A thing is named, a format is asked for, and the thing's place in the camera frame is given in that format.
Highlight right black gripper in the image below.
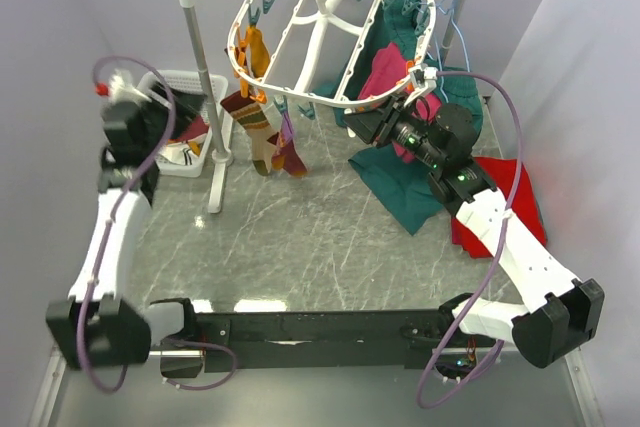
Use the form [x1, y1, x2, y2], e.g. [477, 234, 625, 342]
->
[341, 93, 445, 170]

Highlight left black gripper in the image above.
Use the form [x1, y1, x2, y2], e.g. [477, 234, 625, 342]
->
[140, 82, 210, 159]

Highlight white sock black stripes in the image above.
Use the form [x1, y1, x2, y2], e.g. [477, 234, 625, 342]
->
[159, 142, 200, 166]

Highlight purple orange striped sock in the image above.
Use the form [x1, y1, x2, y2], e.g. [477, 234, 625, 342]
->
[171, 115, 209, 143]

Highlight maroon orange striped sock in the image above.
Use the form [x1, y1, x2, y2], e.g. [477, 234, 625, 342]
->
[220, 91, 278, 176]

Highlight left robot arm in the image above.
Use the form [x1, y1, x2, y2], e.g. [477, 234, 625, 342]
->
[46, 82, 200, 370]

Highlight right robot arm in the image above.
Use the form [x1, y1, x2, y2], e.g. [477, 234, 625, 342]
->
[344, 96, 605, 368]

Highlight white round clip hanger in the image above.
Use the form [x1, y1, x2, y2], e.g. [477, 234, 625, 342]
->
[225, 0, 437, 109]

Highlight pink garment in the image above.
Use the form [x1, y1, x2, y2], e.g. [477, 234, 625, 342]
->
[357, 42, 426, 163]

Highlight orange sock in basket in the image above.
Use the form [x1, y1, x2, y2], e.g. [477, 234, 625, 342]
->
[188, 141, 201, 157]

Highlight green garment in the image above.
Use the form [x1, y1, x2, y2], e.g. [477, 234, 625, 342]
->
[344, 0, 483, 235]

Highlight yellow hanging sock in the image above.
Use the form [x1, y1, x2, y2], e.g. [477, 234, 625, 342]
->
[245, 25, 271, 78]

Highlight red folded cloth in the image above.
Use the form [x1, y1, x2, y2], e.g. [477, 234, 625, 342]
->
[449, 156, 548, 259]

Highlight black base bar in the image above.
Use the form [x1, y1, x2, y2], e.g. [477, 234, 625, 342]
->
[149, 296, 501, 373]

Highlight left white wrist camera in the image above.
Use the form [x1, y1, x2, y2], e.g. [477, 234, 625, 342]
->
[95, 69, 151, 106]

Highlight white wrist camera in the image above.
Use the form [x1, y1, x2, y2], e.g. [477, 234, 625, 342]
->
[95, 69, 151, 106]
[405, 64, 439, 105]

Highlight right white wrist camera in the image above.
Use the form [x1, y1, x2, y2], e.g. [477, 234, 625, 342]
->
[405, 64, 439, 105]

